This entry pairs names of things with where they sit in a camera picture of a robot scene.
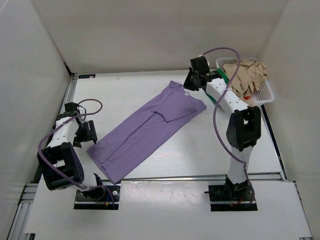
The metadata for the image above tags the purple t shirt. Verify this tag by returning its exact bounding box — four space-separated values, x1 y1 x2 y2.
87 81 207 184

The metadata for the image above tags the beige t shirt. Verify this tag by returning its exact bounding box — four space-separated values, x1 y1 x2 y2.
230 58 268 99

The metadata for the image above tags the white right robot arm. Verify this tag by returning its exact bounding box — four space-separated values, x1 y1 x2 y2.
183 68 261 206

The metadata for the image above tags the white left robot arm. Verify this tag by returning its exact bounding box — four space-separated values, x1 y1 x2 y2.
37 110 106 201

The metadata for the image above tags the green t shirt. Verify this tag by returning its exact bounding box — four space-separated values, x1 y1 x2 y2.
205 68 229 104

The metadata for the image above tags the orange t shirt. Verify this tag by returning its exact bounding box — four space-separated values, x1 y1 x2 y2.
243 96 251 101

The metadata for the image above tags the white plastic basket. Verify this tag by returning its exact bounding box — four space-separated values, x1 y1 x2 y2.
215 56 276 106

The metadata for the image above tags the white front cover board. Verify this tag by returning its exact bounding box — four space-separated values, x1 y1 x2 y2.
25 181 312 240

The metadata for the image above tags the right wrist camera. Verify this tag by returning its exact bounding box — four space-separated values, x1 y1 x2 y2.
190 55 210 75

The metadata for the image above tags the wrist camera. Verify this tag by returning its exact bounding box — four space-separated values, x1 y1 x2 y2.
190 55 210 75
64 102 81 117

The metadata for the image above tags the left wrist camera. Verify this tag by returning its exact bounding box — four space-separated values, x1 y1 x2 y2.
64 102 81 117

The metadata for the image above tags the aluminium table edge rail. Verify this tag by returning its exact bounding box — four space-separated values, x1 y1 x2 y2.
53 73 79 143

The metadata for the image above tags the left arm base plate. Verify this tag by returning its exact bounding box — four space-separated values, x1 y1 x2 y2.
73 182 121 211

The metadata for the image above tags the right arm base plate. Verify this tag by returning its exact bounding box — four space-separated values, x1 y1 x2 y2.
204 185 258 212

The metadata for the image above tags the aluminium front rail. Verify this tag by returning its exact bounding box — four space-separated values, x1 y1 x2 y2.
124 172 283 181

